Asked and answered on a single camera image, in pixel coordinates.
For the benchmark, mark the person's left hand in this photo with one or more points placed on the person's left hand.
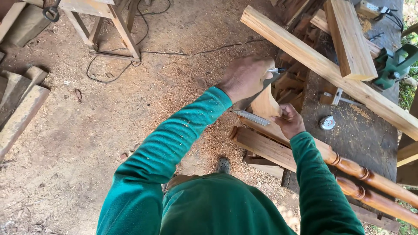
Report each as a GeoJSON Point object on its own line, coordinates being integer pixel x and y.
{"type": "Point", "coordinates": [243, 76]}

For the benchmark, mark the person's right hand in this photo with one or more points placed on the person's right hand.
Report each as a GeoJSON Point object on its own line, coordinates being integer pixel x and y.
{"type": "Point", "coordinates": [291, 124]}

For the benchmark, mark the person's left fingers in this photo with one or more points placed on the person's left fingers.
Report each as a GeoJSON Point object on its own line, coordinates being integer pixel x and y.
{"type": "Point", "coordinates": [267, 65]}

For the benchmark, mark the black and clear pen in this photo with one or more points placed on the black and clear pen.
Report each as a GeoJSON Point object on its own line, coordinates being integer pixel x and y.
{"type": "Point", "coordinates": [277, 69]}

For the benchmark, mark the curved wooden piece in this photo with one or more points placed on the curved wooden piece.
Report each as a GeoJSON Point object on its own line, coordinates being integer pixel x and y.
{"type": "Point", "coordinates": [265, 105]}

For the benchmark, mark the metal try square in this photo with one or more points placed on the metal try square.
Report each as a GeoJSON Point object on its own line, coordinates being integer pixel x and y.
{"type": "Point", "coordinates": [252, 116]}

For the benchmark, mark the pile of wood offcuts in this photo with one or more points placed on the pile of wood offcuts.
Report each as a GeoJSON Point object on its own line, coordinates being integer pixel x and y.
{"type": "Point", "coordinates": [292, 85]}

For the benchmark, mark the long light wooden beam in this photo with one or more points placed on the long light wooden beam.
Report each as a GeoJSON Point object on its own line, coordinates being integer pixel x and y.
{"type": "Point", "coordinates": [310, 58]}

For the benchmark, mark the narrow wooden plank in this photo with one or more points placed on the narrow wooden plank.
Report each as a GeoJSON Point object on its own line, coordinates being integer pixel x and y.
{"type": "Point", "coordinates": [321, 21]}

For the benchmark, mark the small metal angle tool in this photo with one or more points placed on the small metal angle tool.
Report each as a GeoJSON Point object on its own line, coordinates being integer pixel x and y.
{"type": "Point", "coordinates": [336, 96]}

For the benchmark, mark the turned wooden leg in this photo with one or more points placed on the turned wooden leg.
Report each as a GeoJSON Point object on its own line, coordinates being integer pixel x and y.
{"type": "Point", "coordinates": [261, 147]}
{"type": "Point", "coordinates": [369, 174]}

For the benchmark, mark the silver tape measure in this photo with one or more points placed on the silver tape measure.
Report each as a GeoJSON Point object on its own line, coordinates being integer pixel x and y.
{"type": "Point", "coordinates": [327, 123]}

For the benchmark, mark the short thick wooden block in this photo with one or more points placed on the short thick wooden block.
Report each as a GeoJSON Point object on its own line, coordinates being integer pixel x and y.
{"type": "Point", "coordinates": [351, 42]}

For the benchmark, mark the flat wooden boards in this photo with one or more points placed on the flat wooden boards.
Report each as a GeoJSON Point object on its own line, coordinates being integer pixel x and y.
{"type": "Point", "coordinates": [264, 167]}

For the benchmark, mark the person's grey shoe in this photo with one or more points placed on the person's grey shoe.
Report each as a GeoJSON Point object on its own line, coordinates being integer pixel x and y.
{"type": "Point", "coordinates": [223, 165]}

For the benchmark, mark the green power tool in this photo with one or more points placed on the green power tool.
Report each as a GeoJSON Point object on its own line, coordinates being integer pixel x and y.
{"type": "Point", "coordinates": [390, 67]}

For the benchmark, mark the person's green shirt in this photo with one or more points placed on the person's green shirt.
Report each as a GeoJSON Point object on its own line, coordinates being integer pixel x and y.
{"type": "Point", "coordinates": [215, 209]}

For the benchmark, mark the dark wooden board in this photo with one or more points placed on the dark wooden board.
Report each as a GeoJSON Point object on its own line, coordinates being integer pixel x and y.
{"type": "Point", "coordinates": [375, 218]}

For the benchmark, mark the stack of wooden boards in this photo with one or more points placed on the stack of wooden boards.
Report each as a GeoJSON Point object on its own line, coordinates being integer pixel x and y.
{"type": "Point", "coordinates": [23, 22]}

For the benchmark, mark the heap of weathered wooden planks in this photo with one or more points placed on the heap of weathered wooden planks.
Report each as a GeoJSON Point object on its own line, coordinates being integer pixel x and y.
{"type": "Point", "coordinates": [19, 107]}

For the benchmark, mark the wooden trestle frame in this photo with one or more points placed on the wooden trestle frame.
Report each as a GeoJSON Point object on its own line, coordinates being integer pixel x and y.
{"type": "Point", "coordinates": [120, 29]}

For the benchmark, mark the wooden post pieces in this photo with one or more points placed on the wooden post pieces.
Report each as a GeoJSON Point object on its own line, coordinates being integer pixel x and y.
{"type": "Point", "coordinates": [407, 153]}

